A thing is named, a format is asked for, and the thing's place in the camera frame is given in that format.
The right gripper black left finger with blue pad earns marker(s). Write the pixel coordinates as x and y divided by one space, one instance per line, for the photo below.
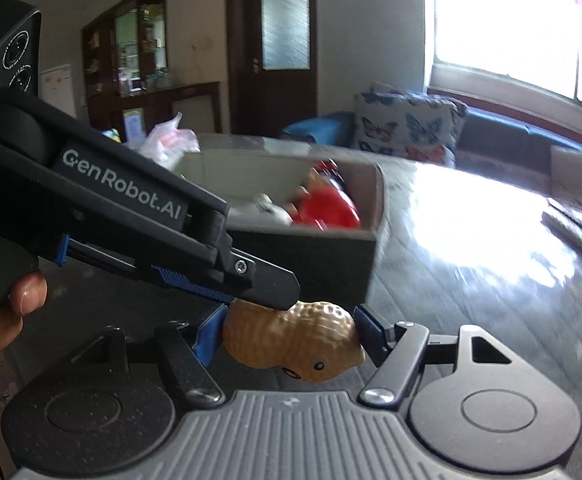
184 353

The butterfly print cushion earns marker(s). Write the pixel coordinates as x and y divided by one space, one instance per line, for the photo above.
408 125

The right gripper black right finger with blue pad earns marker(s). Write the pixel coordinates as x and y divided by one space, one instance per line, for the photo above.
396 350

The dark cardboard shoe box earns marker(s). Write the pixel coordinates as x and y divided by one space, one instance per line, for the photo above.
332 265

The orange textured owl toy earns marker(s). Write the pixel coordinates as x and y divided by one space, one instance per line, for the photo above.
311 341

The blue sofa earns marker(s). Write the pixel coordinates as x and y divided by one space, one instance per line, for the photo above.
490 145

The dark-haired doll figurine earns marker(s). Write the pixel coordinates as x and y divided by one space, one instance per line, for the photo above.
325 172

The white pink tissue pack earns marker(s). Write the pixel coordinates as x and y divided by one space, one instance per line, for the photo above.
167 143

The white refrigerator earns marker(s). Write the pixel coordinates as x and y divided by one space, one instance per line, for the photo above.
57 88

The grey remote control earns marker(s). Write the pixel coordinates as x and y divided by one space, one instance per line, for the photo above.
568 231

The window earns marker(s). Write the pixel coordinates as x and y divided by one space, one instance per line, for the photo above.
535 42

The white plush rabbit toy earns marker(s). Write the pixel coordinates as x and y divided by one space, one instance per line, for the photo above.
259 211

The red round toy figure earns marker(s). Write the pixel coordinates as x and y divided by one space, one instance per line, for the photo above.
326 208

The dark wooden door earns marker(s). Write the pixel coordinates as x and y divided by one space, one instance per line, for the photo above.
272 64

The dark wooden cabinet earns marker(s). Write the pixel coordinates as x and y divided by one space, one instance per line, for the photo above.
127 82

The black remote control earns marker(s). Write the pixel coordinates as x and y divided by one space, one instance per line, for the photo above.
578 219

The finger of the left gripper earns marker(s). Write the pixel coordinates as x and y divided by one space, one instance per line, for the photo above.
257 281
69 248

